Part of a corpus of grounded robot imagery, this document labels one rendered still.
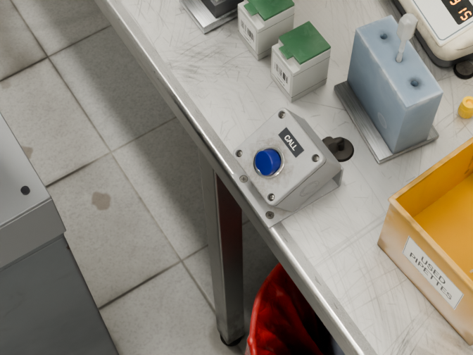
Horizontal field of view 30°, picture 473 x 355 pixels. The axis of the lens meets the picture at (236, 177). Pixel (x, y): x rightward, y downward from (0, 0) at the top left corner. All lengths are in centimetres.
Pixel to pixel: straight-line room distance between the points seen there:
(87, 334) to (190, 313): 63
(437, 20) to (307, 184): 25
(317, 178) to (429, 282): 14
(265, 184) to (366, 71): 16
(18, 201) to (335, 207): 31
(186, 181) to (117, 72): 32
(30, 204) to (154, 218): 105
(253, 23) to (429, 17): 19
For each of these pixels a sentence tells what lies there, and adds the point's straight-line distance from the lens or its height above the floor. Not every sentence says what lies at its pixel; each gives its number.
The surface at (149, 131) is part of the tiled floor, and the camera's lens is 195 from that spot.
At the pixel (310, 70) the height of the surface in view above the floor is 92.
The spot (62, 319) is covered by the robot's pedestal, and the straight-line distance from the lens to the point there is 108.
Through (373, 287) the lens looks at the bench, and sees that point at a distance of 86.
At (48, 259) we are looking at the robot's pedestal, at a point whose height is 83.
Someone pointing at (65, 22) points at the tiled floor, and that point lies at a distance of 215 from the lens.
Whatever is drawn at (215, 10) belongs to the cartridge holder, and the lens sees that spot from 98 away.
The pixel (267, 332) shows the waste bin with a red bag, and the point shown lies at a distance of 131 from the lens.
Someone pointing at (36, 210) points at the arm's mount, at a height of 94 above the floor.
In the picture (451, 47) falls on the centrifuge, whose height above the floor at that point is 91.
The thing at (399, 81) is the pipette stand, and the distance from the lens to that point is 85.
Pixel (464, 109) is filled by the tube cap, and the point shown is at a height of 89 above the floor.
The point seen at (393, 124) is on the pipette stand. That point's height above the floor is 93.
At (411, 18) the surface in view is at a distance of 81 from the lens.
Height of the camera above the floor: 167
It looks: 62 degrees down
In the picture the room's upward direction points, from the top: 2 degrees counter-clockwise
